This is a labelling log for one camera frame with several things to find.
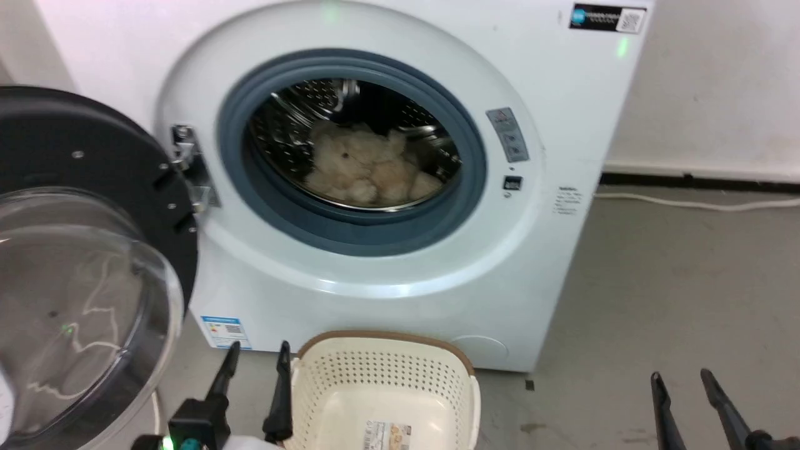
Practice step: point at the cream plush teddy bear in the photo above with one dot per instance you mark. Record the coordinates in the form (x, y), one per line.
(369, 165)

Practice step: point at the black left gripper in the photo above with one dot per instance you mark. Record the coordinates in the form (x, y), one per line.
(197, 425)

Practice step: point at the black round washer door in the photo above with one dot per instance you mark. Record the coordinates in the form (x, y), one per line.
(81, 262)

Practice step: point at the cream perforated laundry basket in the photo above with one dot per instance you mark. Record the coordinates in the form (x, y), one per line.
(375, 394)

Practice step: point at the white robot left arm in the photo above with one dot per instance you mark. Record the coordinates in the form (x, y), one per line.
(250, 444)

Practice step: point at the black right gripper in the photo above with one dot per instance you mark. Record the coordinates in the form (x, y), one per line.
(772, 441)

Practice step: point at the white front-load washing machine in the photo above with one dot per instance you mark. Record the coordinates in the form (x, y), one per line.
(387, 275)

